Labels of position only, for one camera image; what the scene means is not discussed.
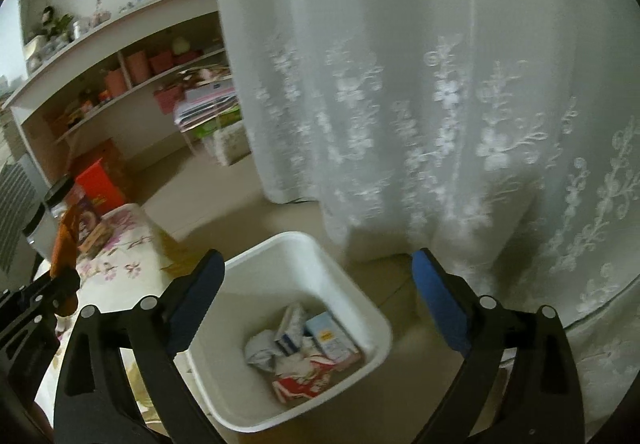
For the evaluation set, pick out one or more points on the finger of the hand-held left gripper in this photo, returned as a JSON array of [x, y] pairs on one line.
[[25, 339], [45, 294]]

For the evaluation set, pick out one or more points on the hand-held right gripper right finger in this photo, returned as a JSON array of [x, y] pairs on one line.
[[440, 304]]

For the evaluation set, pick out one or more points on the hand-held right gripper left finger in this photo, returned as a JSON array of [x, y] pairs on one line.
[[197, 294]]

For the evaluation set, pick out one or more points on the orange snack packet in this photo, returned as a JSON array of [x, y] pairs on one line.
[[62, 249]]

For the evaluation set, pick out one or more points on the white plastic bin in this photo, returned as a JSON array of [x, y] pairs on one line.
[[280, 269]]

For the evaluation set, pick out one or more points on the light blue carton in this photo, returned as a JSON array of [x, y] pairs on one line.
[[332, 336]]

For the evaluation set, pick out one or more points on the red white wrapper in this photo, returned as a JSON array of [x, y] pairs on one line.
[[302, 381]]

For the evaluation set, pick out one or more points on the clear jar with black lid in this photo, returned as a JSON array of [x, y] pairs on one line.
[[42, 244]]

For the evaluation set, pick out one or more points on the purple label jar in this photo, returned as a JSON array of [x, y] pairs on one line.
[[87, 224]]

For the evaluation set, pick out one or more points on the grey striped cushion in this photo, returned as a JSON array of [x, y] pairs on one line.
[[15, 209]]

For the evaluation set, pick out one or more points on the red box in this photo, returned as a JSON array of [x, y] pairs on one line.
[[100, 189]]

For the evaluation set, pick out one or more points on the white fluffy bag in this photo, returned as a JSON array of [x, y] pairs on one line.
[[230, 146]]

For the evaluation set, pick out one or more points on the stack of papers and books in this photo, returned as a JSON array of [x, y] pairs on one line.
[[210, 106]]

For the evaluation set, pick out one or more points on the pink basket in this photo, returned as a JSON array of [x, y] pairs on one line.
[[167, 99]]

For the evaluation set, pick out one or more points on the white embroidered curtain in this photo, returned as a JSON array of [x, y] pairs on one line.
[[425, 99]]

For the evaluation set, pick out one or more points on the white bookshelf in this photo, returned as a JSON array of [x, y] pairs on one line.
[[150, 4]]

